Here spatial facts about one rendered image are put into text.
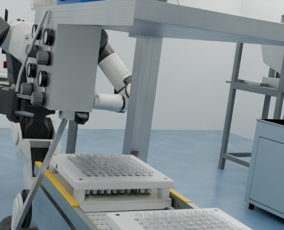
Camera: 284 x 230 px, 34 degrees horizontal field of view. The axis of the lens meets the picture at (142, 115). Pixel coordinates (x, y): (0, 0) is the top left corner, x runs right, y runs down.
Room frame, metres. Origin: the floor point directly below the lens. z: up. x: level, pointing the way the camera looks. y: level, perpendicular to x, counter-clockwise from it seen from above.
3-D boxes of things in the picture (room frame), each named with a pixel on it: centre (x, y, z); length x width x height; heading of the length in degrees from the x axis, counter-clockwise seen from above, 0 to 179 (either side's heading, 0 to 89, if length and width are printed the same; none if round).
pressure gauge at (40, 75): (1.08, 0.24, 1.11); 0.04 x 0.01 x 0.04; 26
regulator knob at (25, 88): (1.19, 0.30, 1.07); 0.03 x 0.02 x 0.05; 26
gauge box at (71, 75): (1.15, 0.21, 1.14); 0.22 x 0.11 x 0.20; 26
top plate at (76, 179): (1.14, 0.07, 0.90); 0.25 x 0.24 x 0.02; 116
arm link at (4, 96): (1.51, 0.45, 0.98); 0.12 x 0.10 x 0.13; 58
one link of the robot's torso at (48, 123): (1.92, 0.44, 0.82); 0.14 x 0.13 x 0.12; 116
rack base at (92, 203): (1.14, 0.07, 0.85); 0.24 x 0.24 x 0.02; 26
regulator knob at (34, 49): (1.17, 0.29, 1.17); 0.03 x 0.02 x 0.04; 26
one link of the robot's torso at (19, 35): (1.95, 0.45, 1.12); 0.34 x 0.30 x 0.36; 116
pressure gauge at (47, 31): (1.06, 0.23, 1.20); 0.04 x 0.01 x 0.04; 26
